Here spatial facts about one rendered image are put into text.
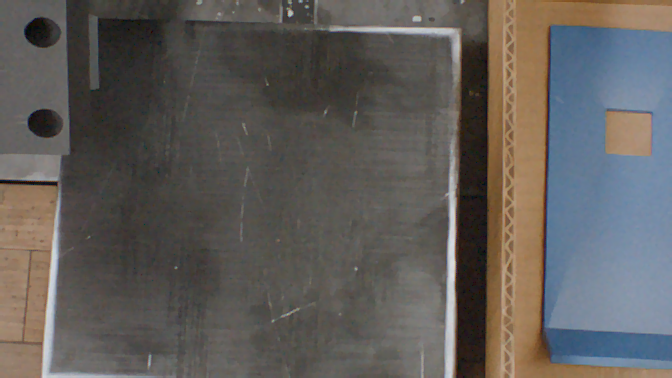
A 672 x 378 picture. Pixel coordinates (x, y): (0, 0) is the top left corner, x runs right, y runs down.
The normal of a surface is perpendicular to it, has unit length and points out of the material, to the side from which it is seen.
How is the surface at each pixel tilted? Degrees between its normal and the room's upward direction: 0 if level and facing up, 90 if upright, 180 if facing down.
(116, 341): 0
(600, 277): 0
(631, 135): 0
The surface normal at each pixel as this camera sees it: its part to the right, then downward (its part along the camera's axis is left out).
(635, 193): -0.02, -0.25
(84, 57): 1.00, 0.02
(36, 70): 0.00, 0.27
